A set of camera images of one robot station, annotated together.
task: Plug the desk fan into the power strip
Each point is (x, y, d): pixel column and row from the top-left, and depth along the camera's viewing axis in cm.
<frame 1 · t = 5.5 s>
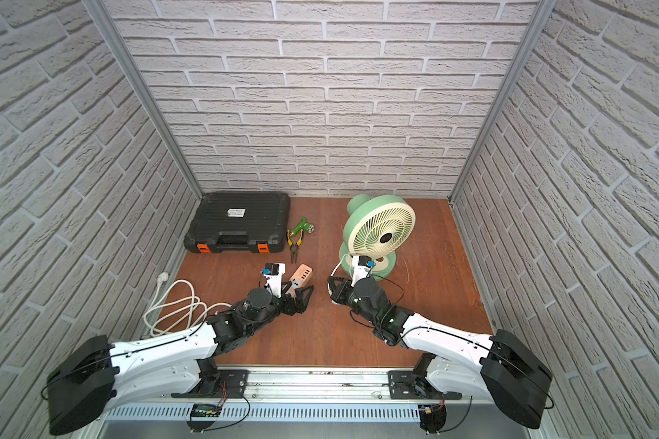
left hand: (299, 277, 80), fingers open
right hand: (328, 279, 78), fingers closed
black plastic tool case: (264, 230, 103), point 6 cm above the table
white label sticker: (236, 212, 106), point 8 cm above the table
green desk fan: (378, 228, 77), point 27 cm above the table
green spray nozzle: (303, 225, 109), point 3 cm above the table

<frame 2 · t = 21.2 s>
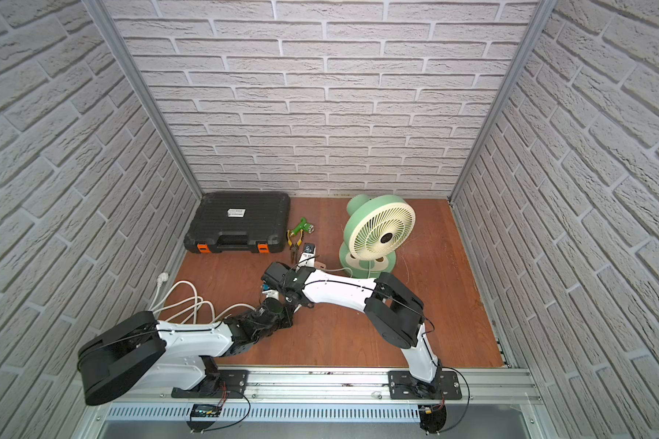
left hand: (293, 301, 88), fingers closed
right hand: (308, 271, 88), fingers closed
the named things where they were.

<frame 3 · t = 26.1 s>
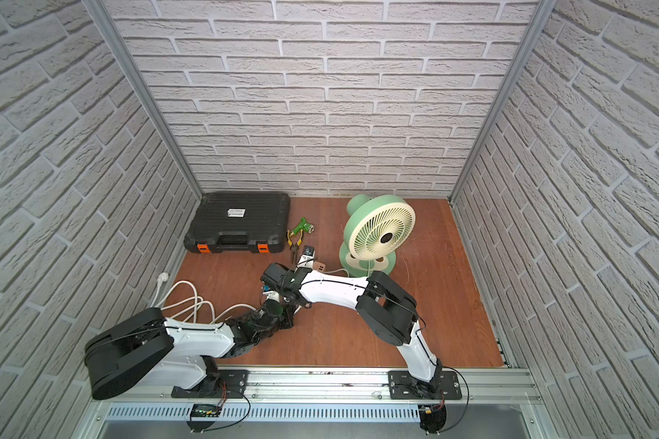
left hand: (293, 301, 89), fingers closed
right hand: (304, 275, 90), fingers closed
the named things where they were.

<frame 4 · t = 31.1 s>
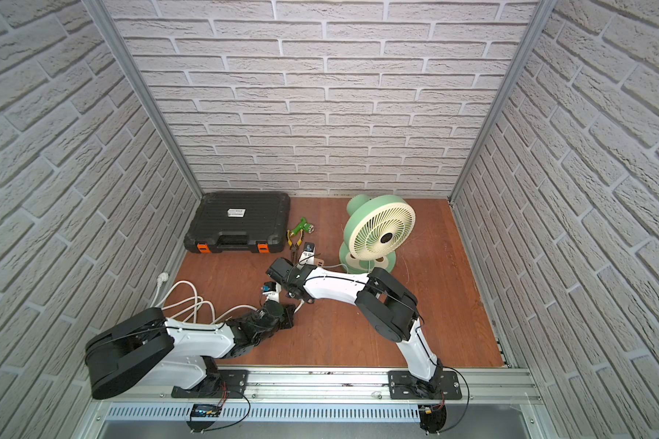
left hand: (293, 301, 89), fingers closed
right hand: (307, 271, 93), fingers closed
the named things where they were.

